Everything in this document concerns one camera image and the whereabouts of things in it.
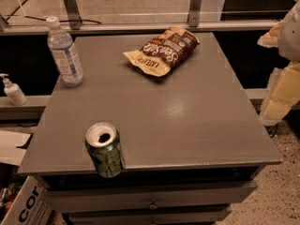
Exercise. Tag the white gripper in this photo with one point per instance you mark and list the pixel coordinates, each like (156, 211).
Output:
(291, 37)

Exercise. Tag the brown chip bag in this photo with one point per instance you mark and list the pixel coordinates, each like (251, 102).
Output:
(158, 56)

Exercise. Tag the green soda can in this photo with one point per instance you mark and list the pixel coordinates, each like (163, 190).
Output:
(102, 142)

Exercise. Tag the grey drawer cabinet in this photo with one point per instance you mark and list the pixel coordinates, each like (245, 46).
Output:
(191, 142)

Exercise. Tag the clear plastic water bottle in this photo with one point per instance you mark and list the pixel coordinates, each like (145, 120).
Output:
(64, 53)

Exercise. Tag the white pump dispenser bottle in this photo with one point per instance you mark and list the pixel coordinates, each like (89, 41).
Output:
(13, 91)

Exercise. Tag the white cardboard box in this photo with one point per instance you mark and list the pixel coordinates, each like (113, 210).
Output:
(28, 208)

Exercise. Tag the metal railing frame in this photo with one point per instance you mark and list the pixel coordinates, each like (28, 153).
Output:
(26, 17)

